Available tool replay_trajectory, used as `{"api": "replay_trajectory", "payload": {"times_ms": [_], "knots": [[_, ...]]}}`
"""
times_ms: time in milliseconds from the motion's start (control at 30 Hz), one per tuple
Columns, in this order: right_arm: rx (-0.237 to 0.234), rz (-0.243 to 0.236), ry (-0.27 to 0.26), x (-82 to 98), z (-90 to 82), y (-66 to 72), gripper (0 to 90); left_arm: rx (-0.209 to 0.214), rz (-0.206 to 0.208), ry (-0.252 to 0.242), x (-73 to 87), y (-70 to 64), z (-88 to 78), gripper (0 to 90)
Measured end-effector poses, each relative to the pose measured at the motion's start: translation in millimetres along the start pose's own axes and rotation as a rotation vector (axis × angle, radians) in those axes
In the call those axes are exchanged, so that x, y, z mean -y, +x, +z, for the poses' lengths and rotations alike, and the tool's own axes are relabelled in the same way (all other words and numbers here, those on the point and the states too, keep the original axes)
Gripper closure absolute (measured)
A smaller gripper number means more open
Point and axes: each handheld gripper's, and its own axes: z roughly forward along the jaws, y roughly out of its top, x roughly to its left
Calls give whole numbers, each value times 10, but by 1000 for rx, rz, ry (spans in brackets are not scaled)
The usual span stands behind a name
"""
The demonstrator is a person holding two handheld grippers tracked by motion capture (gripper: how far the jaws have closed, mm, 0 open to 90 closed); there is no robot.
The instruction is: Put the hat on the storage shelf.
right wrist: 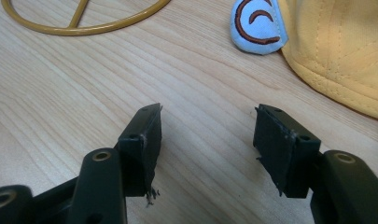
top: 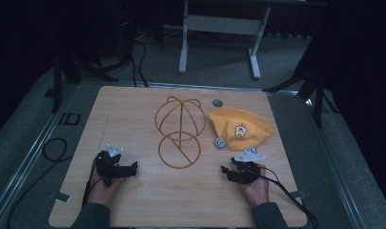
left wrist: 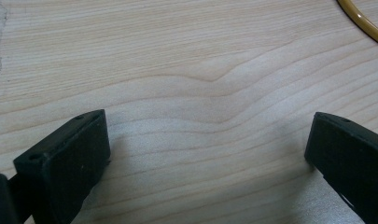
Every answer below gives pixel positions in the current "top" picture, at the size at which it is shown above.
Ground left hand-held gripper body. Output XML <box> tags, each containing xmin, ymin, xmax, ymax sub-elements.
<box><xmin>94</xmin><ymin>143</ymin><xmax>129</xmax><ymax>188</ymax></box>

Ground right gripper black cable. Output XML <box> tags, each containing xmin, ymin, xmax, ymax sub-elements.
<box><xmin>244</xmin><ymin>165</ymin><xmax>320</xmax><ymax>229</ymax></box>

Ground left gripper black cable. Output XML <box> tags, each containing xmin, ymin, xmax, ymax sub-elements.
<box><xmin>81</xmin><ymin>156</ymin><xmax>103</xmax><ymax>208</ymax></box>

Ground white desk frame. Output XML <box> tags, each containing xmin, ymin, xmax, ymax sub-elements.
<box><xmin>177</xmin><ymin>0</ymin><xmax>273</xmax><ymax>80</ymax></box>

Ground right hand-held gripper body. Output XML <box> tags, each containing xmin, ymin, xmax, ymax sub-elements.
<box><xmin>231</xmin><ymin>149</ymin><xmax>267</xmax><ymax>186</ymax></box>

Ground black hanging cables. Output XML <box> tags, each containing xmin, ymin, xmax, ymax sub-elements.
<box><xmin>117</xmin><ymin>0</ymin><xmax>150</xmax><ymax>88</ymax></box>

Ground gold wire hat stand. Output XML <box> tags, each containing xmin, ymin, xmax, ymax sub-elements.
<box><xmin>153</xmin><ymin>95</ymin><xmax>207</xmax><ymax>170</ymax></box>

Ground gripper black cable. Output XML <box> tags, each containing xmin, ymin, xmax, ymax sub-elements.
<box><xmin>81</xmin><ymin>156</ymin><xmax>103</xmax><ymax>208</ymax></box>
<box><xmin>244</xmin><ymin>165</ymin><xmax>320</xmax><ymax>229</ymax></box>

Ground black floor cable loop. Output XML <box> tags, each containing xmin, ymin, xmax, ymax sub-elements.
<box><xmin>6</xmin><ymin>137</ymin><xmax>69</xmax><ymax>229</ymax></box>

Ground yellow hat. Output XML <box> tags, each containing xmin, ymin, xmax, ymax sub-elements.
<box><xmin>208</xmin><ymin>107</ymin><xmax>275</xmax><ymax>156</ymax></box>

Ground black metal stand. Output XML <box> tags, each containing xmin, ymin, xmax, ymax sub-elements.
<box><xmin>264</xmin><ymin>63</ymin><xmax>341</xmax><ymax>129</ymax></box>
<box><xmin>51</xmin><ymin>53</ymin><xmax>120</xmax><ymax>115</ymax></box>

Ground person's right hand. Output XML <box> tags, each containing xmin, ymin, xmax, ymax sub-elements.
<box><xmin>238</xmin><ymin>163</ymin><xmax>271</xmax><ymax>208</ymax></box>

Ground grey tape piece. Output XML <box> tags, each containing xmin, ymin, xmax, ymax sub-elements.
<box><xmin>289</xmin><ymin>189</ymin><xmax>308</xmax><ymax>199</ymax></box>
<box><xmin>54</xmin><ymin>192</ymin><xmax>71</xmax><ymax>203</ymax></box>

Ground person's left hand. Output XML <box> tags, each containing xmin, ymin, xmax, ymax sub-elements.
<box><xmin>87</xmin><ymin>173</ymin><xmax>126</xmax><ymax>210</ymax></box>

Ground metal floor rail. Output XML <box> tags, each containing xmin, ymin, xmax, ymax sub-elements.
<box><xmin>303</xmin><ymin>96</ymin><xmax>370</xmax><ymax>229</ymax></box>
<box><xmin>0</xmin><ymin>83</ymin><xmax>81</xmax><ymax>220</ymax></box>

